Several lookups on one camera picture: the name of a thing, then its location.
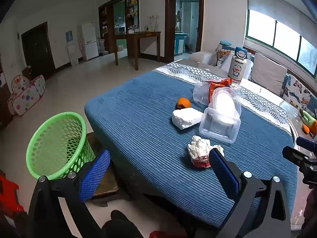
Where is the white foam block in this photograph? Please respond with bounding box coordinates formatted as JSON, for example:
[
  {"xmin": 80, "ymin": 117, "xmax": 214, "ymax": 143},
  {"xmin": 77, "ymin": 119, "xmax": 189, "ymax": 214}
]
[{"xmin": 172, "ymin": 108, "xmax": 204, "ymax": 130}]

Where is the butterfly print pillow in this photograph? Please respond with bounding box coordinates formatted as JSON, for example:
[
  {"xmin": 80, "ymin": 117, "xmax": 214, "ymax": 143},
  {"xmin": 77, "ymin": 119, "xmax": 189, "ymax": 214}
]
[{"xmin": 214, "ymin": 42, "xmax": 233, "ymax": 67}]

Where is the wooden shelf unit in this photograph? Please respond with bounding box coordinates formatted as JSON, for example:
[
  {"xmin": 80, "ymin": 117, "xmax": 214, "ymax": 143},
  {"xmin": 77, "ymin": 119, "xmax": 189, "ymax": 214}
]
[{"xmin": 98, "ymin": 0, "xmax": 139, "ymax": 55}]

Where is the dark wooden table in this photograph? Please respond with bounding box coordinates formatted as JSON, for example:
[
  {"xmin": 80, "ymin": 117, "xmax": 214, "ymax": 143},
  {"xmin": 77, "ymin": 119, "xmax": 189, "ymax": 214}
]
[{"xmin": 114, "ymin": 31, "xmax": 161, "ymax": 70}]

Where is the white water dispenser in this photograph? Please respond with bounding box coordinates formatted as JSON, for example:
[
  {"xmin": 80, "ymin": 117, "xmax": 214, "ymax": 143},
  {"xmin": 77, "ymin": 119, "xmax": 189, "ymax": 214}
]
[{"xmin": 66, "ymin": 30, "xmax": 79, "ymax": 66}]

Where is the white paper wrapper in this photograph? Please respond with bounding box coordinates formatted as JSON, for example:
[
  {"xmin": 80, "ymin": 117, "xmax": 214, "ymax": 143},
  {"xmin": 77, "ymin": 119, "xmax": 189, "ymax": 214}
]
[{"xmin": 187, "ymin": 135, "xmax": 224, "ymax": 168}]

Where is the polka dot play tent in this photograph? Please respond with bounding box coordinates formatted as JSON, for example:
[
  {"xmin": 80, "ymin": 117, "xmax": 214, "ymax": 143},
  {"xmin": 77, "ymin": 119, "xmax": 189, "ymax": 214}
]
[{"xmin": 7, "ymin": 74, "xmax": 47, "ymax": 116}]

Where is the beige sofa cushion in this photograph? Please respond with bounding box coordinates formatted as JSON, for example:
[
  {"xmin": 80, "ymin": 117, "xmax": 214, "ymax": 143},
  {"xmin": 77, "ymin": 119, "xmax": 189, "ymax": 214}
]
[{"xmin": 250, "ymin": 53, "xmax": 288, "ymax": 95}]

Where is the white roller blind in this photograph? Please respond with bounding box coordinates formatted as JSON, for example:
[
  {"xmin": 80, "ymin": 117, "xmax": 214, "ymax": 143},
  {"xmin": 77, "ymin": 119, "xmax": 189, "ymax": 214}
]
[{"xmin": 246, "ymin": 0, "xmax": 317, "ymax": 24}]

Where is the red plastic stool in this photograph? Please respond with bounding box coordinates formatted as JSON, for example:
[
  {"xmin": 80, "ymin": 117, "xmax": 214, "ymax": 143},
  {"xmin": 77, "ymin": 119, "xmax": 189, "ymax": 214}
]
[{"xmin": 0, "ymin": 175, "xmax": 25, "ymax": 214}]

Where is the white refrigerator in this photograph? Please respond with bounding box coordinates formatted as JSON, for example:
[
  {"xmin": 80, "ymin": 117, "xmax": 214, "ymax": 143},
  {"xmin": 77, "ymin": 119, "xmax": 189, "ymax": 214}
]
[{"xmin": 81, "ymin": 22, "xmax": 99, "ymax": 60}]

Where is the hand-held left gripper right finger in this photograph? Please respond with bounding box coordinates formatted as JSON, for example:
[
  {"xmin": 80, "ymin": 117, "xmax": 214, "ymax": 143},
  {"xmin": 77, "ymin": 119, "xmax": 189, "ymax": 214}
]
[{"xmin": 196, "ymin": 149, "xmax": 291, "ymax": 238}]

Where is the dark wooden door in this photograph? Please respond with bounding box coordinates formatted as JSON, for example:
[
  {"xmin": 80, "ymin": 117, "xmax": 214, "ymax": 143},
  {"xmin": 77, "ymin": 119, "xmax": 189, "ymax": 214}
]
[{"xmin": 21, "ymin": 22, "xmax": 56, "ymax": 80}]

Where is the person's leg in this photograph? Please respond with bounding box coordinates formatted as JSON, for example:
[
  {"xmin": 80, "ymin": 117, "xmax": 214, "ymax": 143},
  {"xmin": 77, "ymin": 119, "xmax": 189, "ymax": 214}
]
[{"xmin": 102, "ymin": 210, "xmax": 150, "ymax": 238}]

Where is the green plastic basket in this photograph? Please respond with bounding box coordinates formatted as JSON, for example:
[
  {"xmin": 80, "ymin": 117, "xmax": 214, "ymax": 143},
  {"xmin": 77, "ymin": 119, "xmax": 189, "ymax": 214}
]
[{"xmin": 25, "ymin": 111, "xmax": 96, "ymax": 180}]

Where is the orange peel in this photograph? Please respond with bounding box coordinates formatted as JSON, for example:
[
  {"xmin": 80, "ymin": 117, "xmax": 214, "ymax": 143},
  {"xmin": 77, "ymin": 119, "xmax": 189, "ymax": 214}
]
[{"xmin": 176, "ymin": 97, "xmax": 192, "ymax": 110}]

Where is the green orange plush toy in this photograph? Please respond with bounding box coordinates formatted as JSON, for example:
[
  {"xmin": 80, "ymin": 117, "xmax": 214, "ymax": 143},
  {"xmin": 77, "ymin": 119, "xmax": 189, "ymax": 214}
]
[{"xmin": 298, "ymin": 108, "xmax": 317, "ymax": 135}]

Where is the white round plastic lid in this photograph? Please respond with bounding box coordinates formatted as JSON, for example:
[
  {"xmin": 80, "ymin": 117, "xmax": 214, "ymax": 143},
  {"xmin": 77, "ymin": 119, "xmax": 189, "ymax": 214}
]
[{"xmin": 209, "ymin": 87, "xmax": 242, "ymax": 124}]

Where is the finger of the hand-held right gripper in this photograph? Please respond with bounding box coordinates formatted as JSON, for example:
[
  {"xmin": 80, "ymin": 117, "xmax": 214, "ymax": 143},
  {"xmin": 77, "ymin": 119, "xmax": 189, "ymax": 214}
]
[
  {"xmin": 296, "ymin": 136, "xmax": 317, "ymax": 150},
  {"xmin": 282, "ymin": 146, "xmax": 310, "ymax": 165}
]

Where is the white sofa armrest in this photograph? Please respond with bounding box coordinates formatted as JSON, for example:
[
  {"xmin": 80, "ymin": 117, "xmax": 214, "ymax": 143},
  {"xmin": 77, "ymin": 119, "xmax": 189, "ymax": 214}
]
[{"xmin": 189, "ymin": 52, "xmax": 211, "ymax": 65}]

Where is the blue ribbed table cloth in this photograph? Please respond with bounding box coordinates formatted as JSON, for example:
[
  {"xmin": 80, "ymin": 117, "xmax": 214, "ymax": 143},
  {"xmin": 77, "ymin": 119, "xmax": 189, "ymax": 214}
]
[{"xmin": 85, "ymin": 71, "xmax": 298, "ymax": 228}]

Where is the orange snack bag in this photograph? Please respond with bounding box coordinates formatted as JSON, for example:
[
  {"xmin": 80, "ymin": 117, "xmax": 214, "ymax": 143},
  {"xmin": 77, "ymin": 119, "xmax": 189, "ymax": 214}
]
[{"xmin": 208, "ymin": 78, "xmax": 232, "ymax": 102}]

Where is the clear plastic tray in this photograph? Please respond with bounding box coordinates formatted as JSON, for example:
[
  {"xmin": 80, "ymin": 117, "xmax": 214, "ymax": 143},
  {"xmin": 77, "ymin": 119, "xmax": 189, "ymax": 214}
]
[{"xmin": 199, "ymin": 107, "xmax": 242, "ymax": 144}]

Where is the clear plastic container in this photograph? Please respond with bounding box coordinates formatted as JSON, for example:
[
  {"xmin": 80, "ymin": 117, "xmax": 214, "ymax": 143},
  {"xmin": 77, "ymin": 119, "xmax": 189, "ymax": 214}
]
[{"xmin": 193, "ymin": 82, "xmax": 215, "ymax": 105}]

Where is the butterfly print sofa cover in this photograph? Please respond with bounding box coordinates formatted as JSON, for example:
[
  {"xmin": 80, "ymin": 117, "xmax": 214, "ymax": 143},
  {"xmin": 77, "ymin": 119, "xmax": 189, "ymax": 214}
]
[{"xmin": 281, "ymin": 74, "xmax": 314, "ymax": 109}]

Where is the white patterned tablecloth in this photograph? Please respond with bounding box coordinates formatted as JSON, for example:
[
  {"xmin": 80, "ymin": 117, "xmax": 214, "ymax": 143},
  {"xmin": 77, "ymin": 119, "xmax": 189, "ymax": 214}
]
[{"xmin": 152, "ymin": 62, "xmax": 293, "ymax": 135}]

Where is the low wooden stool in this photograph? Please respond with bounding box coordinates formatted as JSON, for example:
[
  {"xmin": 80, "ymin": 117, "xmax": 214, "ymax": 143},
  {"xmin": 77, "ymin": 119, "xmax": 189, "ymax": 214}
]
[{"xmin": 85, "ymin": 131, "xmax": 122, "ymax": 205}]

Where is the wooden door frame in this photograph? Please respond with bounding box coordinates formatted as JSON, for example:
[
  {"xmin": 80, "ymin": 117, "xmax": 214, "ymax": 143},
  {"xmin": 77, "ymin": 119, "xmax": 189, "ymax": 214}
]
[{"xmin": 165, "ymin": 0, "xmax": 204, "ymax": 63}]

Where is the person's right forearm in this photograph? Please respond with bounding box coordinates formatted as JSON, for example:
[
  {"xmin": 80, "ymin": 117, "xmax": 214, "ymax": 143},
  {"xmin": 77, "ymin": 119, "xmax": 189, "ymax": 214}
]
[{"xmin": 303, "ymin": 190, "xmax": 317, "ymax": 231}]

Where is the green framed window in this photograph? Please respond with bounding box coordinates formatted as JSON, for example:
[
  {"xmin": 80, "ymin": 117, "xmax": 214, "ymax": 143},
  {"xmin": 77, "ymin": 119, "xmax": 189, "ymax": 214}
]
[{"xmin": 244, "ymin": 9, "xmax": 317, "ymax": 76}]

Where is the blue bathroom cabinet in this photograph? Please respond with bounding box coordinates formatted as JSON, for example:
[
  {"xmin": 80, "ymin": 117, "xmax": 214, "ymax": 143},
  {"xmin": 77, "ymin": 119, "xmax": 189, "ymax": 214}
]
[{"xmin": 175, "ymin": 31, "xmax": 187, "ymax": 55}]

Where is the cartoon water bottle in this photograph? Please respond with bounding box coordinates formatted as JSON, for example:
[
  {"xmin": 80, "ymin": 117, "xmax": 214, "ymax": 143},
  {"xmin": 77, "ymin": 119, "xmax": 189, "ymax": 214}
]
[{"xmin": 227, "ymin": 47, "xmax": 248, "ymax": 81}]

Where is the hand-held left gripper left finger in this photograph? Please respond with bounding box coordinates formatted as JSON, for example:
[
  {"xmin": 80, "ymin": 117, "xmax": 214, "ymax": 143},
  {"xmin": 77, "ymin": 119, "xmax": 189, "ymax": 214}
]
[{"xmin": 27, "ymin": 150, "xmax": 111, "ymax": 238}]

